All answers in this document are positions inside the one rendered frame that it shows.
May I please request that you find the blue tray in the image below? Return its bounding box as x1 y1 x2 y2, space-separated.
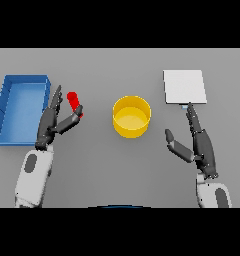
0 74 52 147

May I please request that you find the red beaker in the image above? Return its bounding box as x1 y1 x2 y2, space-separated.
66 91 84 118

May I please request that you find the pale square measuring scale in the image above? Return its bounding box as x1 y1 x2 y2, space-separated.
162 69 208 110

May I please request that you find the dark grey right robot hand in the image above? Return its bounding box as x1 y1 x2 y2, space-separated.
164 102 219 179

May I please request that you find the yellow bowl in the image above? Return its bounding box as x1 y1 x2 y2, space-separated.
112 95 152 139

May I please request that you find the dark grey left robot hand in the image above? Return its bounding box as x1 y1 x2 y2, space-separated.
34 84 84 152

